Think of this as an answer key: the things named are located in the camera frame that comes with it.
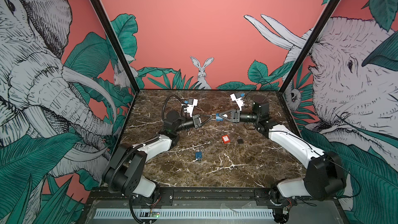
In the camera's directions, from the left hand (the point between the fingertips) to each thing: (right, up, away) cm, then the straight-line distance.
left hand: (214, 118), depth 71 cm
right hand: (+2, +1, 0) cm, 2 cm away
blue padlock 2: (-8, -23, +16) cm, 29 cm away
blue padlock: (+1, 0, +2) cm, 2 cm away
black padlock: (+18, -16, +24) cm, 34 cm away
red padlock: (+9, -15, +21) cm, 28 cm away
